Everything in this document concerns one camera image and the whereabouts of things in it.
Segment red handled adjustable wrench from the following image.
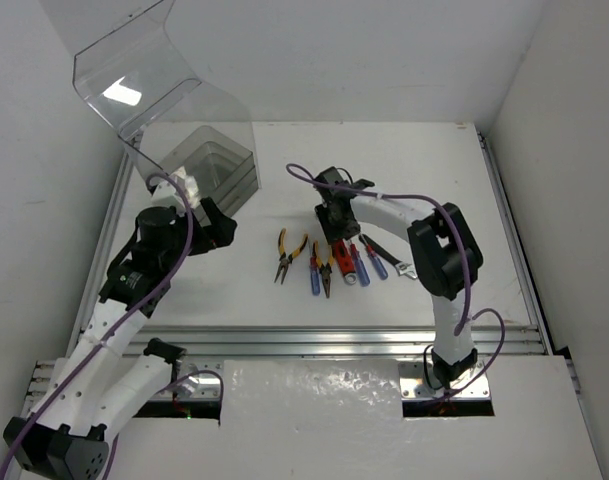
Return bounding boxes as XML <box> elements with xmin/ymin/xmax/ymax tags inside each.
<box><xmin>332</xmin><ymin>239</ymin><xmax>357</xmax><ymax>285</ymax></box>

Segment red blue screwdriver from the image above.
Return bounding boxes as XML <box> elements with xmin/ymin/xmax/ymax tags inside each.
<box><xmin>309</xmin><ymin>240</ymin><xmax>321</xmax><ymax>296</ymax></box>
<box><xmin>349</xmin><ymin>241</ymin><xmax>370</xmax><ymax>287</ymax></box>
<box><xmin>359</xmin><ymin>235</ymin><xmax>388</xmax><ymax>280</ymax></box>

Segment black handled adjustable wrench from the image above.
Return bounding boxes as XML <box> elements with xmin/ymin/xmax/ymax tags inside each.
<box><xmin>363</xmin><ymin>235</ymin><xmax>418</xmax><ymax>280</ymax></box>

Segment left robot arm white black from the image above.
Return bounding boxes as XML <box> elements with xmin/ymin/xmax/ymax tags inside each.
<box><xmin>3</xmin><ymin>198</ymin><xmax>237</xmax><ymax>479</ymax></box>

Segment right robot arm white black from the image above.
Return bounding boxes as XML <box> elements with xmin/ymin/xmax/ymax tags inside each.
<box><xmin>314</xmin><ymin>167</ymin><xmax>483</xmax><ymax>389</ymax></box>

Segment yellow black long-nose pliers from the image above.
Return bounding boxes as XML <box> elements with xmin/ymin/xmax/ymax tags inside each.
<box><xmin>313</xmin><ymin>241</ymin><xmax>334</xmax><ymax>299</ymax></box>

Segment clear stacked plastic container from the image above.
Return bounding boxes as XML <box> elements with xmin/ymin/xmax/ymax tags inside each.
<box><xmin>117</xmin><ymin>78</ymin><xmax>261</xmax><ymax>241</ymax></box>

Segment yellow black needle-nose pliers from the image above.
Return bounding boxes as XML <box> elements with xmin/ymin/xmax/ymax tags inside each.
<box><xmin>274</xmin><ymin>228</ymin><xmax>309</xmax><ymax>284</ymax></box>

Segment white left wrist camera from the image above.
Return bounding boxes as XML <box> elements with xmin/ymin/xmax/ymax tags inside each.
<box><xmin>151</xmin><ymin>171</ymin><xmax>200</xmax><ymax>215</ymax></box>

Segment aluminium frame rail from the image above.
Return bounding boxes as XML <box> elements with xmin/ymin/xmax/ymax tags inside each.
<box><xmin>0</xmin><ymin>124</ymin><xmax>585</xmax><ymax>480</ymax></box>

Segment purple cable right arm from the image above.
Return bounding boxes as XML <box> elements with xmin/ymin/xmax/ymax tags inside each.
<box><xmin>284</xmin><ymin>162</ymin><xmax>507</xmax><ymax>401</ymax></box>

